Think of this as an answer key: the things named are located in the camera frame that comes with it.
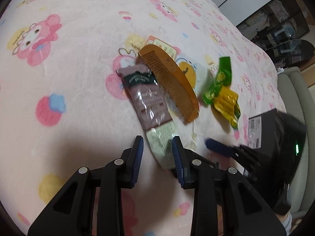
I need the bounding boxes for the dark cluttered shelf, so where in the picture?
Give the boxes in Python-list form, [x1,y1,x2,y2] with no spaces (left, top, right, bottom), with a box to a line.
[237,0,314,69]

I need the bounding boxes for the cartoon sticker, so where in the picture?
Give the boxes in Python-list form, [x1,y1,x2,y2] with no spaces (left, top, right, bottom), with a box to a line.
[175,54,208,93]

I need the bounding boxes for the green yellow corn candy wrapper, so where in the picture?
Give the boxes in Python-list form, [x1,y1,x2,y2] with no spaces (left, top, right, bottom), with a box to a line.
[201,56,241,129]

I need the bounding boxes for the beige sofa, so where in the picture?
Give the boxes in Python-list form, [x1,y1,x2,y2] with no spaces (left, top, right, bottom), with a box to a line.
[278,67,314,219]

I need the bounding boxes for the black cardboard box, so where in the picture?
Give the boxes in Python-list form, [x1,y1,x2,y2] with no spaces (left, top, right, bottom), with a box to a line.
[247,109,284,153]

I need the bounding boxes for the brown wooden comb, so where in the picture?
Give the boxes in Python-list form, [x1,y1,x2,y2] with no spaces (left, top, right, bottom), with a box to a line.
[138,44,199,123]

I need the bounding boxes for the pink cartoon fleece blanket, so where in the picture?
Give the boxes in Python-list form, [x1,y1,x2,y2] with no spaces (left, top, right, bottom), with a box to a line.
[1,0,284,233]

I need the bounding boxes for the orange green printed card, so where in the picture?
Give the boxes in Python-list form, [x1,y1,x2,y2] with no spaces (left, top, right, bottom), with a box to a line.
[147,35,177,60]

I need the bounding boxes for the mauve hand cream sachet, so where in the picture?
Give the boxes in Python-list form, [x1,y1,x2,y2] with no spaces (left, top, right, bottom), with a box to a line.
[117,64,177,169]

